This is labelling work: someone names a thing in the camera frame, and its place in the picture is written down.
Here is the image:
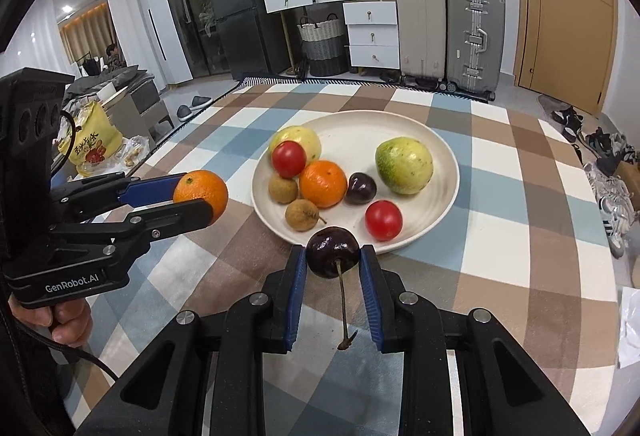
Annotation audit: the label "beige curtain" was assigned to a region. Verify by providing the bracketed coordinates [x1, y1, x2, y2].
[60, 4, 118, 62]

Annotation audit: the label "silver suitcase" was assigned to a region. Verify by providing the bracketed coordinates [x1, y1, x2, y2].
[445, 0, 507, 100]

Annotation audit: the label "brown longan with stem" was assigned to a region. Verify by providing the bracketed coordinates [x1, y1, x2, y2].
[285, 199, 328, 232]

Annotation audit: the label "grey sofa cushions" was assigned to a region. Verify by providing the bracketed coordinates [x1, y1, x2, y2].
[65, 66, 156, 97]

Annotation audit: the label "green guava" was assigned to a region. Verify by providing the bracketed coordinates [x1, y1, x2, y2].
[375, 137, 434, 195]

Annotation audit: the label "dark cherry with long stem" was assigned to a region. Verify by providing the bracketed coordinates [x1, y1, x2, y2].
[305, 226, 361, 351]

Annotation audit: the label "yellow printed bag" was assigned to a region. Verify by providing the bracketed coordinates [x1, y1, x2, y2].
[67, 100, 126, 177]

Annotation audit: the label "white plastic bag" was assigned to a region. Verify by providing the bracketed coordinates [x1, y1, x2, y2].
[617, 286, 640, 369]

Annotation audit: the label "red cherry tomato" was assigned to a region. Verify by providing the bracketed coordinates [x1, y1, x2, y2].
[364, 199, 404, 241]
[271, 141, 308, 179]

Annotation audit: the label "wooden door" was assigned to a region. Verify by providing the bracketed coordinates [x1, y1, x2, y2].
[512, 0, 621, 117]

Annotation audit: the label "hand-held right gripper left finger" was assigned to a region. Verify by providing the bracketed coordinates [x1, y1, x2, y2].
[65, 243, 308, 436]

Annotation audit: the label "yellow guava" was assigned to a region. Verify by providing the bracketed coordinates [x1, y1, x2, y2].
[269, 125, 322, 164]

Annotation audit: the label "beige suitcase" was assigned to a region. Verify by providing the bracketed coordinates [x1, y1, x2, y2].
[393, 0, 449, 84]

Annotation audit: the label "orange mandarin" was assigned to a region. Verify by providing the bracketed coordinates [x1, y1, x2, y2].
[299, 159, 348, 209]
[173, 169, 229, 225]

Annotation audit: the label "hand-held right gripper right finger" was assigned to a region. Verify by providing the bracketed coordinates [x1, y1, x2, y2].
[359, 243, 593, 436]

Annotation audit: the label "woven laundry basket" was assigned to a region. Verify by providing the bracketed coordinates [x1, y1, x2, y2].
[296, 14, 349, 77]

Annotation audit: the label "striped floor rug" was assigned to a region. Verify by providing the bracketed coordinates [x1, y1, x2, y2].
[240, 75, 488, 103]

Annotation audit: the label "person's left hand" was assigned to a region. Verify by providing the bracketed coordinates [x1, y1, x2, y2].
[7, 291, 93, 348]

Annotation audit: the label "white desk with drawers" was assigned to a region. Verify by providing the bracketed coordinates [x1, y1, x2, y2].
[262, 0, 401, 72]

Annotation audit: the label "dark glass door cabinet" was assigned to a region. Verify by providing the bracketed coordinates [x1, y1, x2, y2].
[152, 0, 221, 80]

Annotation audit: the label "black braided cable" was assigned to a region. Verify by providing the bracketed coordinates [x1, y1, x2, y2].
[10, 316, 120, 381]

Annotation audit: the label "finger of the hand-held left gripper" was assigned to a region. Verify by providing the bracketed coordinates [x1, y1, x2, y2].
[50, 172, 188, 224]
[47, 197, 215, 267]

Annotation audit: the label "grey storage box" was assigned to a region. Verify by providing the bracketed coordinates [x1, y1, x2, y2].
[112, 79, 173, 137]

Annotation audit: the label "cream round plate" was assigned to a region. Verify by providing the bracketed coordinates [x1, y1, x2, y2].
[250, 110, 460, 257]

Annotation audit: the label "white striped sneakers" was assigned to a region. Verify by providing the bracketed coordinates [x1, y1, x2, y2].
[585, 161, 636, 257]

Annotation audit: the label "black sandals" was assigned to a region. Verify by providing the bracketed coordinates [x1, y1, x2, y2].
[550, 105, 586, 142]

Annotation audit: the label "clear plastic snack bag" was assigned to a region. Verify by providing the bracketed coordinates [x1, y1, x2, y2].
[117, 136, 151, 164]

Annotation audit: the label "person's left forearm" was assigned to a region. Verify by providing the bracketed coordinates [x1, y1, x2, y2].
[0, 316, 66, 436]

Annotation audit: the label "checked tablecloth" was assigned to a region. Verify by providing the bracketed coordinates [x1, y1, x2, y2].
[50, 81, 631, 436]

